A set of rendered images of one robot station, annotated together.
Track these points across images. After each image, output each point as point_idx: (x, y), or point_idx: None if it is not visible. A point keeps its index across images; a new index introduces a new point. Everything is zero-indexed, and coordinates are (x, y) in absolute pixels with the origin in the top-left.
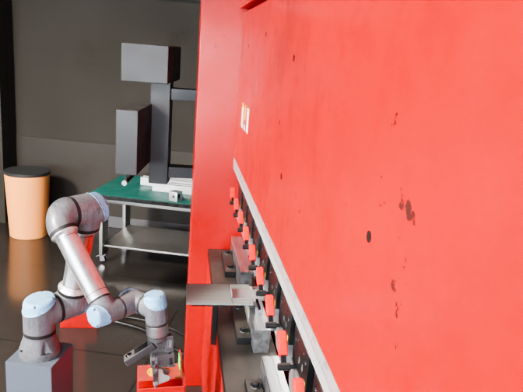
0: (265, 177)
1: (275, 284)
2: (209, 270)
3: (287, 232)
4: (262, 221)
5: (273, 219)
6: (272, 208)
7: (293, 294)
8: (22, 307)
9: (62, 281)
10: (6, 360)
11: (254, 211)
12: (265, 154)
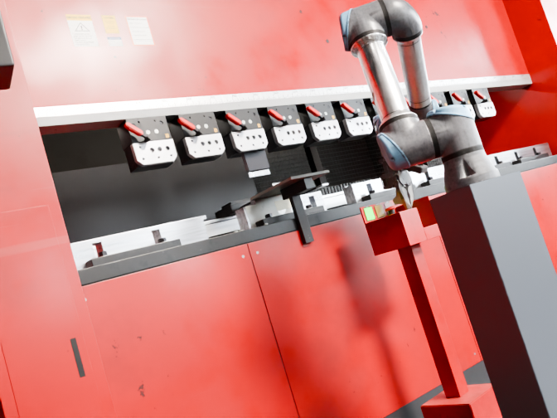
0: (282, 57)
1: (358, 104)
2: (147, 264)
3: (359, 64)
4: (297, 89)
5: (326, 73)
6: (318, 68)
7: None
8: (469, 109)
9: (406, 109)
10: (517, 172)
11: (260, 98)
12: (272, 41)
